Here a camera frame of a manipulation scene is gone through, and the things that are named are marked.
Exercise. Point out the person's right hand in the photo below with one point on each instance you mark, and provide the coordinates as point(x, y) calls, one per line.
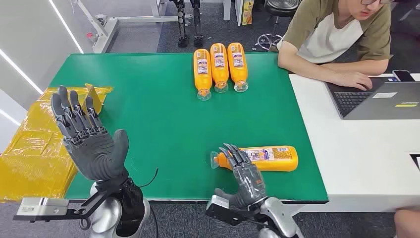
point(356, 80)

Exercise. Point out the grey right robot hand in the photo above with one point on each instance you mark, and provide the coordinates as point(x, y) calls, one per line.
point(248, 184)

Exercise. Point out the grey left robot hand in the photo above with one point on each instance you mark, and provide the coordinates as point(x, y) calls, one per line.
point(95, 154)

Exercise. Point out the orange bottle with clear cap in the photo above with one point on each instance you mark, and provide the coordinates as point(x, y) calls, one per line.
point(237, 62)
point(279, 159)
point(202, 70)
point(219, 65)

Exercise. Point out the person's left forearm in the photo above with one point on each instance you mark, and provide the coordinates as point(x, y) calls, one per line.
point(357, 67)

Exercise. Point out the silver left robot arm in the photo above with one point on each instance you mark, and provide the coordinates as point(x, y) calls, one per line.
point(105, 213)

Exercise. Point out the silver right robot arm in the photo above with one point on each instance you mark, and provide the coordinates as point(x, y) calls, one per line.
point(279, 213)

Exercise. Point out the person's right forearm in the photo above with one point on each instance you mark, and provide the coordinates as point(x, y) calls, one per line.
point(308, 70)

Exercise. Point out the grey laptop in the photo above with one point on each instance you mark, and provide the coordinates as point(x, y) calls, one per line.
point(377, 98)

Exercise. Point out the black smartphone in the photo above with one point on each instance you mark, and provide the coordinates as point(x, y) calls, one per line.
point(403, 76)

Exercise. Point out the person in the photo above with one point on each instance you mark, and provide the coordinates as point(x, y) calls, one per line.
point(328, 36)
point(408, 223)

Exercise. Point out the yellow tape-wrapped cardboard box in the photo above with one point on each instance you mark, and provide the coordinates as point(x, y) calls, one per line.
point(32, 157)

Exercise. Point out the green table mat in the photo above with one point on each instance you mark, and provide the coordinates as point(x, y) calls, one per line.
point(164, 124)

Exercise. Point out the black flat device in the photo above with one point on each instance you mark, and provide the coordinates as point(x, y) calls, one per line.
point(416, 161)

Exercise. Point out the black round stool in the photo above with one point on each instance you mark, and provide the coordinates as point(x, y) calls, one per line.
point(279, 13)

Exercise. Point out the yellow printed carton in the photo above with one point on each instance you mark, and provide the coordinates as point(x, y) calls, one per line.
point(247, 12)

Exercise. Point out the black robot leg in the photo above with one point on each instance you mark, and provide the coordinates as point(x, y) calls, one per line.
point(197, 23)
point(182, 23)

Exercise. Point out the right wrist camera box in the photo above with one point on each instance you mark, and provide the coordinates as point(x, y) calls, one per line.
point(219, 207)

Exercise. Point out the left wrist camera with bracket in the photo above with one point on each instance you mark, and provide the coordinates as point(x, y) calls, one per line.
point(41, 207)

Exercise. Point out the white metal frame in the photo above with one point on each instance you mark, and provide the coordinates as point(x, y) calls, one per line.
point(108, 26)

